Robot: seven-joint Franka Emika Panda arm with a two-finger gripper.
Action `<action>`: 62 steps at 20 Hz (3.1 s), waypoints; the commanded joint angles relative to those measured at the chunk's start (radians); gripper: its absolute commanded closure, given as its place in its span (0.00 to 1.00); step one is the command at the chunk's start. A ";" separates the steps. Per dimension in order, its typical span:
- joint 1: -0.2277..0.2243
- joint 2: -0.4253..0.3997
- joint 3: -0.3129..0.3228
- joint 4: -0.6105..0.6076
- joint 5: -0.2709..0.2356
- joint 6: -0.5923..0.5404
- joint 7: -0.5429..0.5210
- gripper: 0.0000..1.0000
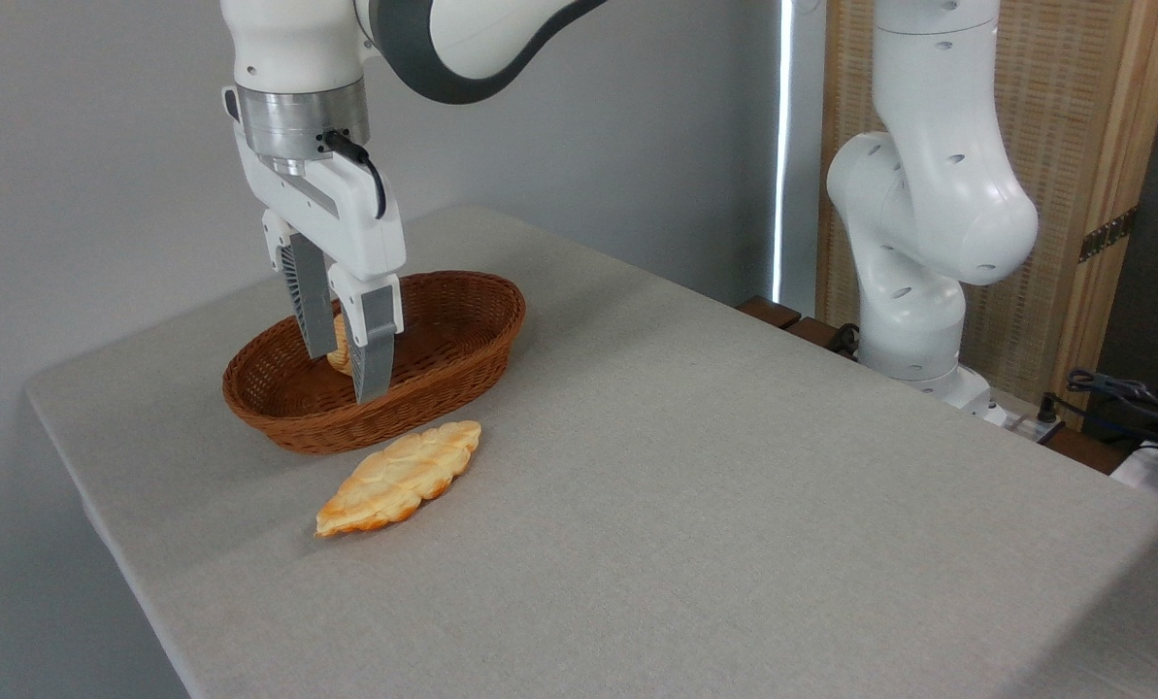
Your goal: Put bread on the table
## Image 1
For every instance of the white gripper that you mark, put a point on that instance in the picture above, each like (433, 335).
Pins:
(346, 218)

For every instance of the small golden bread roll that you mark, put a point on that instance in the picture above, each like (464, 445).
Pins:
(342, 355)

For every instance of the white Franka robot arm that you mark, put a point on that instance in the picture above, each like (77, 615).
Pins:
(928, 194)

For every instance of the white robot base plug box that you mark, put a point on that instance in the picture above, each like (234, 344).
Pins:
(1020, 419)

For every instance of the flat leaf-shaped golden bread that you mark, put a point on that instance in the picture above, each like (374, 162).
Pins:
(399, 478)

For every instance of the brown oval wicker basket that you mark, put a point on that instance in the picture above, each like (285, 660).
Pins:
(443, 369)

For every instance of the wooden woven folding screen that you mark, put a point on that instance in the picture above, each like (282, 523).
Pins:
(1069, 97)

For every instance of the metal screen hinge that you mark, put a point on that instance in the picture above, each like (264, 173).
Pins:
(1108, 234)

